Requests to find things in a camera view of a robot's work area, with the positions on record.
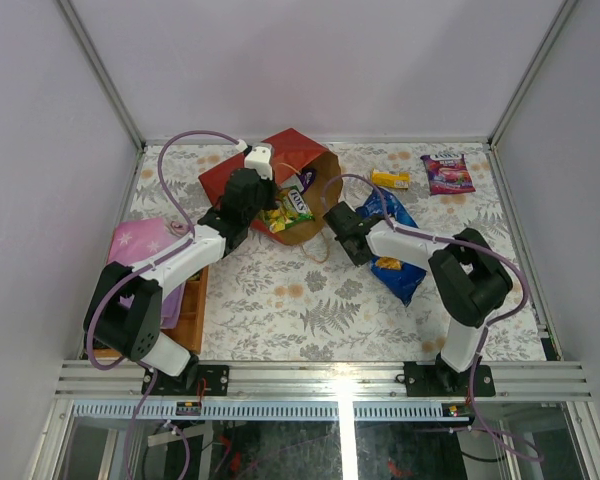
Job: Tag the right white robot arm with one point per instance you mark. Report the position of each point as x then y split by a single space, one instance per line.
471 281

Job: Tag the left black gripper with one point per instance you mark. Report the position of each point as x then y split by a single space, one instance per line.
268 189

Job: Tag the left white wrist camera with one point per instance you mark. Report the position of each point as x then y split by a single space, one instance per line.
258 157

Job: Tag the wooden tray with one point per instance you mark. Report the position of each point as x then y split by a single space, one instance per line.
192 310

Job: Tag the aluminium front rail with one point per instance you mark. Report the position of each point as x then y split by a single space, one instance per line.
548 381

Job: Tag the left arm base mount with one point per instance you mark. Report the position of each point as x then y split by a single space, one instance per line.
206 380

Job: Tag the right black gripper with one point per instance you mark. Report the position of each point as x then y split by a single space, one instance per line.
356 260

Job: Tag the red paper bag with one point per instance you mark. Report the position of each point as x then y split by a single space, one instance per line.
302 169

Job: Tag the blue silver chips bag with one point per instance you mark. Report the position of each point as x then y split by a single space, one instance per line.
395 261

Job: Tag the purple candy bag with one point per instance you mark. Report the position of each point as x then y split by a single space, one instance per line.
447 174
305 179

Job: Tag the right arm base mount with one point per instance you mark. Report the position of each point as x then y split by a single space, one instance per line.
439 380

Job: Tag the yellow snack bag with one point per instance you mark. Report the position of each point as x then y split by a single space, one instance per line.
390 179

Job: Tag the purple pink cloth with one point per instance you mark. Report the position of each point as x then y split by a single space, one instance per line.
135 241

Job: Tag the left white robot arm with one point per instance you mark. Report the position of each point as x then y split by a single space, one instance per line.
209 241

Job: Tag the green candy bag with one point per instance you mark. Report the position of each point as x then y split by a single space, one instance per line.
291 209

